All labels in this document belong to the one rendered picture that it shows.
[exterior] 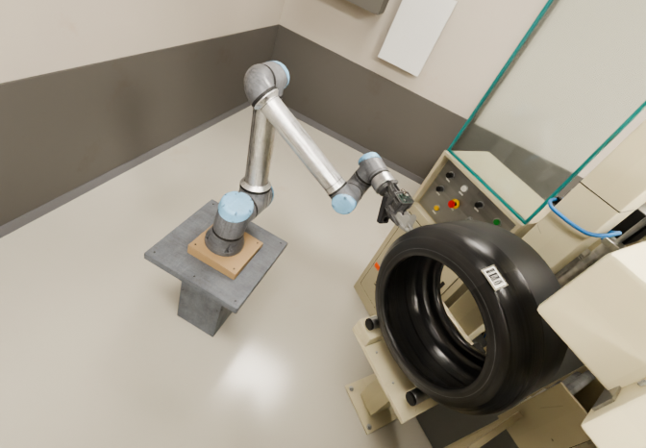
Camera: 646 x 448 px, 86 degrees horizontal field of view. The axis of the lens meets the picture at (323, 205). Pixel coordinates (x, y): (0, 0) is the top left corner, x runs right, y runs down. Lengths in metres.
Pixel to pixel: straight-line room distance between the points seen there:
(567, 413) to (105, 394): 1.88
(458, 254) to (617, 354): 0.51
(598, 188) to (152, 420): 2.01
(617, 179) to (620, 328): 0.68
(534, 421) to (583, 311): 0.88
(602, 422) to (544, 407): 0.88
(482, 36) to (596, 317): 3.35
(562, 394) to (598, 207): 0.57
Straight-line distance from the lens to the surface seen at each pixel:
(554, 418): 1.44
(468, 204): 1.95
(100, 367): 2.19
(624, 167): 1.24
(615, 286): 0.62
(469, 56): 3.84
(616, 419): 0.56
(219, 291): 1.67
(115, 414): 2.10
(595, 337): 0.65
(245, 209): 1.58
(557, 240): 1.32
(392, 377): 1.48
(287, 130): 1.33
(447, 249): 1.07
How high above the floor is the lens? 1.99
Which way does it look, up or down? 38 degrees down
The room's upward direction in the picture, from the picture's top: 25 degrees clockwise
